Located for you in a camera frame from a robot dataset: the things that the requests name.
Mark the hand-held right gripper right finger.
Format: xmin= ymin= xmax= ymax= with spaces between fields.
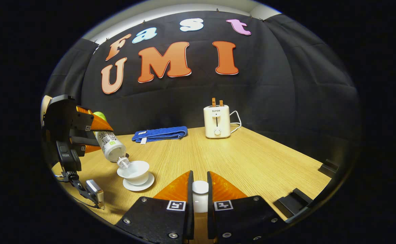
xmin=207 ymin=171 xmax=288 ymax=244

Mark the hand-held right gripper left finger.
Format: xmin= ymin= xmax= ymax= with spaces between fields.
xmin=116 ymin=170 xmax=195 ymax=244

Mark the white teacup lid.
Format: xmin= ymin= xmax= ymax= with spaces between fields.
xmin=192 ymin=181 xmax=209 ymax=213

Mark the clear water bottle green drink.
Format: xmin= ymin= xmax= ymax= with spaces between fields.
xmin=93 ymin=111 xmax=131 ymax=169

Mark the white teacup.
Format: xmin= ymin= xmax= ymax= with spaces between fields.
xmin=117 ymin=161 xmax=150 ymax=185

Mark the white saucer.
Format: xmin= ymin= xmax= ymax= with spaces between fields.
xmin=123 ymin=172 xmax=155 ymax=192

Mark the folded blue towel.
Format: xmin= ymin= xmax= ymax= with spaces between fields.
xmin=132 ymin=126 xmax=188 ymax=145

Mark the cream white toaster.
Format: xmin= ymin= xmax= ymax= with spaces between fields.
xmin=204 ymin=105 xmax=231 ymax=139

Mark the black backdrop cloth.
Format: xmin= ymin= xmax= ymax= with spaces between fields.
xmin=42 ymin=10 xmax=361 ymax=170

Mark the black table edge bracket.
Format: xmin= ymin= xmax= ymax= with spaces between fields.
xmin=318 ymin=159 xmax=339 ymax=179
xmin=274 ymin=188 xmax=315 ymax=223

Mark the white toaster power cable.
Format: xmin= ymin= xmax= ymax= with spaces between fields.
xmin=229 ymin=110 xmax=242 ymax=134

